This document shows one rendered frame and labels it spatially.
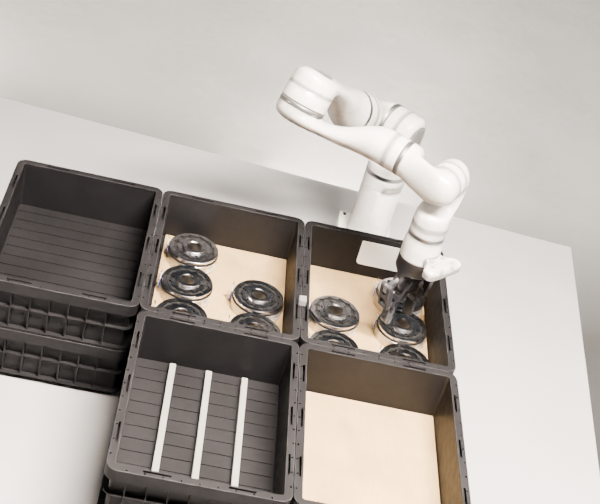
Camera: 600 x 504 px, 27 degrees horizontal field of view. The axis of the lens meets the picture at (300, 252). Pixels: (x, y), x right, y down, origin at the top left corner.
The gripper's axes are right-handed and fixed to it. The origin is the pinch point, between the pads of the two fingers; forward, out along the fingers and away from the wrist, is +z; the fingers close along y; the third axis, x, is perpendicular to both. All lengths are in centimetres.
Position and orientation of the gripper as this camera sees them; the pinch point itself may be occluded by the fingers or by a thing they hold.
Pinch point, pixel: (397, 311)
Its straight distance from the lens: 248.8
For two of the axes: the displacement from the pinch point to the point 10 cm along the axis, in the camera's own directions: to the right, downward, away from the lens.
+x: 6.2, 5.7, -5.4
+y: -7.5, 2.2, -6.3
